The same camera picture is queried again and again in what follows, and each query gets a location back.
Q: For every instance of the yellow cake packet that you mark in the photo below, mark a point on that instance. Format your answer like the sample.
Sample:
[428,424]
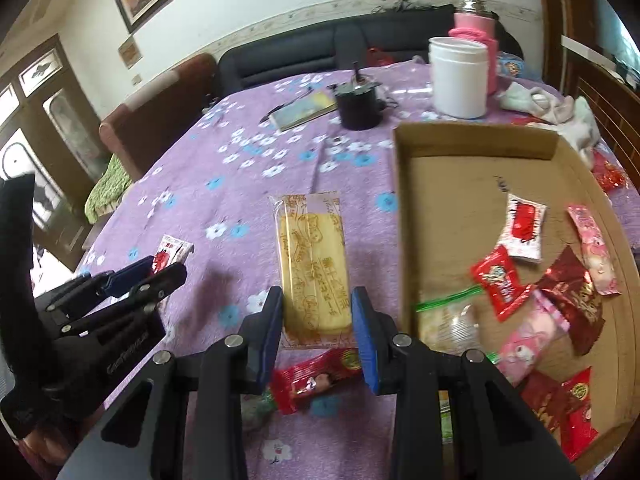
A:
[310,260]

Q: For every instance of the dark red foil packet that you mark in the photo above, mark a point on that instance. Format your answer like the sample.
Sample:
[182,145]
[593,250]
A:
[575,305]
[542,400]

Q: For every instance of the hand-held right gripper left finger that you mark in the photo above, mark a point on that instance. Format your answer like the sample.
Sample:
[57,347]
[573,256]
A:
[272,340]

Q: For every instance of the red packet with round emblem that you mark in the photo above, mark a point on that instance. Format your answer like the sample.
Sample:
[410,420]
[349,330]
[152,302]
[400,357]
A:
[577,410]

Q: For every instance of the pink marshmallow packet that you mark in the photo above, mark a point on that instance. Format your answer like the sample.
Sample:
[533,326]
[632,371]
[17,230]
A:
[525,350]

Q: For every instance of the yellow notebook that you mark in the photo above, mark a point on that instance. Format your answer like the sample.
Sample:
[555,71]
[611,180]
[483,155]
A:
[305,110]

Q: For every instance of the white cloth gloves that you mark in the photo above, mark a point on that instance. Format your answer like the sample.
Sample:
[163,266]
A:
[540,105]

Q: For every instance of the black pen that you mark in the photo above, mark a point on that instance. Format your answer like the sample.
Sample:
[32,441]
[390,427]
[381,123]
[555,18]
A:
[270,115]

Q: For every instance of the clear plastic cup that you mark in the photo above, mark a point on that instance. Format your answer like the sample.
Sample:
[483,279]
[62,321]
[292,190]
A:
[410,95]

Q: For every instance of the pink sleeved thermos bottle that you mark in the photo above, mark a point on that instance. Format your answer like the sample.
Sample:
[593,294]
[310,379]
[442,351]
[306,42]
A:
[475,22]

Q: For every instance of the red shiny plastic wrapper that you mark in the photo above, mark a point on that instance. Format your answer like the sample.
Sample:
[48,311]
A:
[607,172]

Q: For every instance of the bright window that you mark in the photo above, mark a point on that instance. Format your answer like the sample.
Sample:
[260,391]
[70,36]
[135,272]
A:
[620,30]

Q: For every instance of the black round container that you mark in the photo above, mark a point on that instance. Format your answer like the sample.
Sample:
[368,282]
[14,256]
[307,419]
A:
[357,110]

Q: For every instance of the small wall plaque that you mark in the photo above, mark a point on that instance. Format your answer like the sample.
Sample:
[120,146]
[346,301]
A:
[129,54]

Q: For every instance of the wooden brick-pattern cabinet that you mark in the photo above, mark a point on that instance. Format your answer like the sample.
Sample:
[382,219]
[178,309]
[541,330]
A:
[600,95]

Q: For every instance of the shallow cardboard box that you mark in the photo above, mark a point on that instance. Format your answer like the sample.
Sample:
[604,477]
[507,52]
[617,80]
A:
[450,185]

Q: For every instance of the blue printed plastic bag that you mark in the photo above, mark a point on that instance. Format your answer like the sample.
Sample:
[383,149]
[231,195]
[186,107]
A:
[515,66]

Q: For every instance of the white plastic jar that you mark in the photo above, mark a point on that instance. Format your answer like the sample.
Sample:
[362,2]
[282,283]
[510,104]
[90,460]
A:
[457,80]

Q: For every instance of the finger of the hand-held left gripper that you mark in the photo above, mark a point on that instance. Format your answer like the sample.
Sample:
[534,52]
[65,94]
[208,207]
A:
[125,274]
[160,282]

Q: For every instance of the white red snack packet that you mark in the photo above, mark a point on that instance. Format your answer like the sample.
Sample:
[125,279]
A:
[522,225]

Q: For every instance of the small white red packet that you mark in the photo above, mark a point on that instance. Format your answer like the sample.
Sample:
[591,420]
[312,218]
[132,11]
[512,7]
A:
[172,250]

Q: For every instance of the white flat box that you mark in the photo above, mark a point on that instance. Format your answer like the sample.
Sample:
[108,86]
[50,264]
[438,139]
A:
[585,49]

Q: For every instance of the red snack packet with figure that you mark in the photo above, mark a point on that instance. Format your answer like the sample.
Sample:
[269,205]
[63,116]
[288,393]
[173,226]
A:
[310,377]

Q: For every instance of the green patterned cloth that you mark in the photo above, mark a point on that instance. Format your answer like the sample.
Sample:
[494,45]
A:
[107,190]

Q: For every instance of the wooden glass door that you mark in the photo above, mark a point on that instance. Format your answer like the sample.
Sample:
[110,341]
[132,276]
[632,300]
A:
[50,110]

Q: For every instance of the black leather sofa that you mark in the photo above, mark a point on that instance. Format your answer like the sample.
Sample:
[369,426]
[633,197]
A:
[280,55]

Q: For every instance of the brown armchair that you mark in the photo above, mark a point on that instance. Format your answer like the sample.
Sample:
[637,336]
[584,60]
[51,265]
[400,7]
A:
[160,110]

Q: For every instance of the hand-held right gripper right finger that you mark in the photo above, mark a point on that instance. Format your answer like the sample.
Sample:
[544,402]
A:
[365,345]

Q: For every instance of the clear green-sealed snack packet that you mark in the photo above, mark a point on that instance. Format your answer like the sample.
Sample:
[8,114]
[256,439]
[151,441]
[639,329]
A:
[450,325]

